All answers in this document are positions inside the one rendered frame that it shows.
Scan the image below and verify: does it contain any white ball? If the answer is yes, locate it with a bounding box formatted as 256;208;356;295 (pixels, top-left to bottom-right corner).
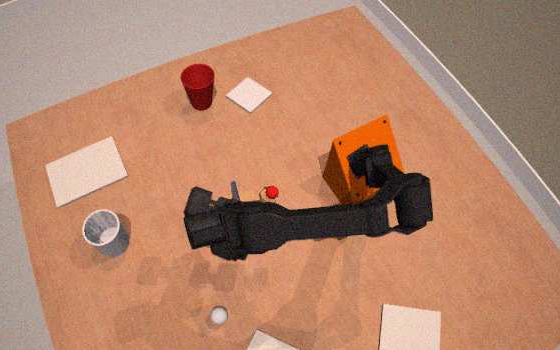
210;307;228;325

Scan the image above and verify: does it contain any red ball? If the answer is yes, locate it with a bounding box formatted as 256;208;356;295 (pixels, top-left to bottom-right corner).
266;186;279;199

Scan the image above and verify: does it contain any dark red cup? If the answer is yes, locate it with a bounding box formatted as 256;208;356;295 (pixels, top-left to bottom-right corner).
181;63;215;111

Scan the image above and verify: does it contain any white flat square board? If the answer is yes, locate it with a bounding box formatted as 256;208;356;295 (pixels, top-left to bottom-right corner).
45;136;129;208
247;330;300;350
379;303;441;350

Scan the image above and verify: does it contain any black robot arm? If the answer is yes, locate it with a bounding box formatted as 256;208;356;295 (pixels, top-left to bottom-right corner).
184;144;433;262

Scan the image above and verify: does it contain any white flat square tile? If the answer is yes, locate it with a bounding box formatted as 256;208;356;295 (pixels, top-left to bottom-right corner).
226;78;272;113

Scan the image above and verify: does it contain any grey cup with white rim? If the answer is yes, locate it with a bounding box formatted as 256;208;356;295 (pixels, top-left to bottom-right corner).
82;209;130;257

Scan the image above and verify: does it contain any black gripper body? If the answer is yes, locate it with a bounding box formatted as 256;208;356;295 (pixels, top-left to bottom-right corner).
184;186;242;216

